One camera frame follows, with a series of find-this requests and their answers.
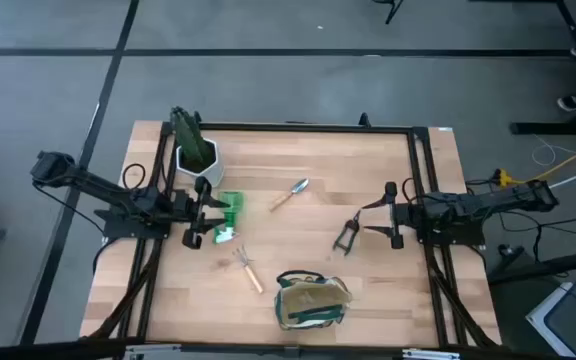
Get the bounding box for black floor stand bar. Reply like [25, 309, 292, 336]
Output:
[487, 247, 576, 287]

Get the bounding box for beige green gardening bag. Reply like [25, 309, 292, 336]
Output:
[273, 269, 353, 331]

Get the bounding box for green plastic spray bottle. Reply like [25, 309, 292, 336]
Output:
[212, 190, 245, 245]

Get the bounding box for black desk leg frame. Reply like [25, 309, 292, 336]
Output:
[510, 0, 576, 136]

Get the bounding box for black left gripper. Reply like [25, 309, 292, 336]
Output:
[170, 176, 232, 250]

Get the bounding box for black aluminium table frame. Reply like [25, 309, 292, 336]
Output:
[0, 112, 576, 360]

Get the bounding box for black chair leg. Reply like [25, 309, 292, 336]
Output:
[371, 0, 404, 25]

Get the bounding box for green cactus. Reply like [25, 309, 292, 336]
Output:
[169, 105, 214, 174]

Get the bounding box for silver aluminium bracket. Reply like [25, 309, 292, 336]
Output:
[122, 343, 184, 360]
[401, 348, 462, 360]

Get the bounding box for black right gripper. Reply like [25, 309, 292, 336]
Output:
[361, 181, 422, 250]

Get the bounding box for black pruning shears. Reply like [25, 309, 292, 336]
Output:
[332, 209, 362, 257]

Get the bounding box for hand trowel wooden handle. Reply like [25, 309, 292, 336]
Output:
[268, 178, 310, 213]

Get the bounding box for yellow extension cable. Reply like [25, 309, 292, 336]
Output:
[492, 134, 576, 187]

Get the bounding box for black cable loop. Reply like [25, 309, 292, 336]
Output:
[121, 162, 147, 191]

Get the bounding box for white hexagonal plant pot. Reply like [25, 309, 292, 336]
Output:
[175, 138, 226, 188]

